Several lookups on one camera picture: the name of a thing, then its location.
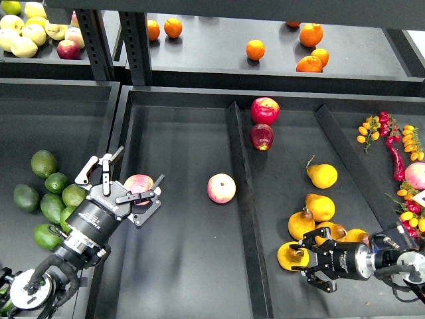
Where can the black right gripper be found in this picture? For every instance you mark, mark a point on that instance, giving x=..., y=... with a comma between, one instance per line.
x=335, y=260

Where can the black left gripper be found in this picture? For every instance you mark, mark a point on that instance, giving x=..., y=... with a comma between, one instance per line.
x=99, y=212

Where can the yellow pear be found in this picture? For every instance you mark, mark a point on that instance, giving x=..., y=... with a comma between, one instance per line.
x=357, y=236
x=337, y=232
x=323, y=175
x=301, y=223
x=321, y=207
x=289, y=257

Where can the dark green avocado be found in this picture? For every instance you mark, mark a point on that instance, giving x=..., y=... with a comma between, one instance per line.
x=56, y=183

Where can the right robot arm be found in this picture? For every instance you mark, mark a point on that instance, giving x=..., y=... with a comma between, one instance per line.
x=400, y=269

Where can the light green avocado upper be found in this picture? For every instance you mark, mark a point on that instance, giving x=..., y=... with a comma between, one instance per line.
x=73, y=195

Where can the light green avocado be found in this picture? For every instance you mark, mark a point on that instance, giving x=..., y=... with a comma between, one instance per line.
x=64, y=215
x=73, y=195

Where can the light green avocado lower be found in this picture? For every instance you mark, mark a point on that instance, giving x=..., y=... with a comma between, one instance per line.
x=64, y=215

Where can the green avocado middle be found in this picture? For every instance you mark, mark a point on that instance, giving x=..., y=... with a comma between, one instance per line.
x=51, y=206

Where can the green avocado top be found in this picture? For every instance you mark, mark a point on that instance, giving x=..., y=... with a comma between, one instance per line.
x=44, y=164

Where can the green avocado bottom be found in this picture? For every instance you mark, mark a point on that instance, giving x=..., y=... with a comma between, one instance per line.
x=44, y=238

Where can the dark avocado far left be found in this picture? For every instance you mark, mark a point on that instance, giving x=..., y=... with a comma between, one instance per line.
x=26, y=198

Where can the pink apple left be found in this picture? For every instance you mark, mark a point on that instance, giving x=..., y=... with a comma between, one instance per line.
x=138, y=183

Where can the black left tray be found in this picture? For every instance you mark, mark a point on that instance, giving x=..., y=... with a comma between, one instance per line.
x=73, y=121

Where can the black tray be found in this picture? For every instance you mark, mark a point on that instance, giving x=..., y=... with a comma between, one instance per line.
x=199, y=259
x=73, y=121

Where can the mixed cherry tomato cluster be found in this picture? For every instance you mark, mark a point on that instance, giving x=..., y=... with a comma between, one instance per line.
x=409, y=211

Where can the pink apple centre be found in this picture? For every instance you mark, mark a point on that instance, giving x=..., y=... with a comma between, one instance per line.
x=221, y=188

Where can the red chili pepper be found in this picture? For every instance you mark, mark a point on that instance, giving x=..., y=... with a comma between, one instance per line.
x=398, y=164

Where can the pink peach right edge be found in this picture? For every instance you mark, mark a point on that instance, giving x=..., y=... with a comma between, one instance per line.
x=414, y=175

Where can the black middle tray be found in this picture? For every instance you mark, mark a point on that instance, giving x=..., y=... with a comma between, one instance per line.
x=199, y=259

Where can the orange cherry tomato bunch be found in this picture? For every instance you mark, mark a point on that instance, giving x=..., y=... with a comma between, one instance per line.
x=369, y=132

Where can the dark red apple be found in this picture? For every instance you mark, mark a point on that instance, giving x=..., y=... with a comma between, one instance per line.
x=261, y=137

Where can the yellow cherry tomato bunch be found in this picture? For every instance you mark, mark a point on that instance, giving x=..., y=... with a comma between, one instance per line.
x=411, y=142

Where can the red cherry tomato bunch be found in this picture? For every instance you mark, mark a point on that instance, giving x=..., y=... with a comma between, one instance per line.
x=389, y=127

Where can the red apple on shelf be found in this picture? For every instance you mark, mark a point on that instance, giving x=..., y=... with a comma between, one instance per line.
x=68, y=50

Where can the bright red apple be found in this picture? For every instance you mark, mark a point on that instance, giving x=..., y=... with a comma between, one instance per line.
x=264, y=110

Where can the pink apple on shelf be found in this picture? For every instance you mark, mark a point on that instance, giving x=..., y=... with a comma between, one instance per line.
x=74, y=34

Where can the orange left edge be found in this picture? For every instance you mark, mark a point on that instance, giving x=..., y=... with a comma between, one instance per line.
x=153, y=30

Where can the pile of yellow apples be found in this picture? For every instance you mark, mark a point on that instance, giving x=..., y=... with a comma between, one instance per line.
x=22, y=35

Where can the orange front right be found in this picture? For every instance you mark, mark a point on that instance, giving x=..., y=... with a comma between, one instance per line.
x=309, y=64

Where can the black upper shelf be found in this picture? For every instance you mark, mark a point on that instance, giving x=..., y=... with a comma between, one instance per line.
x=370, y=48

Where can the black shelf post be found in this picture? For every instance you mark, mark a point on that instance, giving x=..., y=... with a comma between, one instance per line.
x=135, y=33

